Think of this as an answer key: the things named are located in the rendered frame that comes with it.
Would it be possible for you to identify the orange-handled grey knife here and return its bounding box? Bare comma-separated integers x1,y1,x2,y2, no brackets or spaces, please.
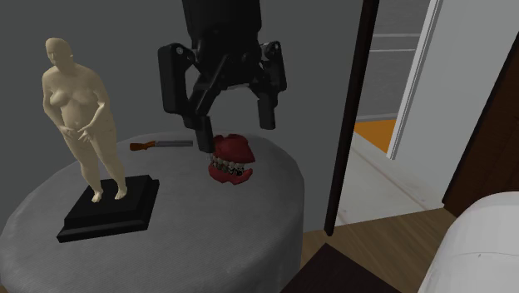
129,139,194,152

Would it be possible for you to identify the white door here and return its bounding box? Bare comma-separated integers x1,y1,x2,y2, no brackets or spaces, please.
386,0,519,211

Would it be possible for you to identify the dark door frame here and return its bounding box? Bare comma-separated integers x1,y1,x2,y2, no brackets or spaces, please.
324,0,381,237

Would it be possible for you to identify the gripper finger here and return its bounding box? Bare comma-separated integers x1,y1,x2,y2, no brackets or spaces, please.
246,40,289,132
157,42,233,153

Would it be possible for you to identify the grey round ottoman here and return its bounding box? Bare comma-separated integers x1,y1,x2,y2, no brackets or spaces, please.
0,129,306,293

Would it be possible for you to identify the dark brown wooden cabinet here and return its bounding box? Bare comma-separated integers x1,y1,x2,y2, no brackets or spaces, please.
441,34,519,218

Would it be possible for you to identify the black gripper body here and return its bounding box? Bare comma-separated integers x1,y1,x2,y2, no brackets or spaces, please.
180,0,265,88

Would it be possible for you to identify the red denture model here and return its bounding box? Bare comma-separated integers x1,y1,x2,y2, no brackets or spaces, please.
208,133,256,186

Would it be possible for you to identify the beige nude figure, black base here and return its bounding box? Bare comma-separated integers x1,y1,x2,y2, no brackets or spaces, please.
42,37,161,244

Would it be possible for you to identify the white sofa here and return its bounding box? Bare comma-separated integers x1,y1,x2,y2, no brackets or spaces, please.
417,191,519,293

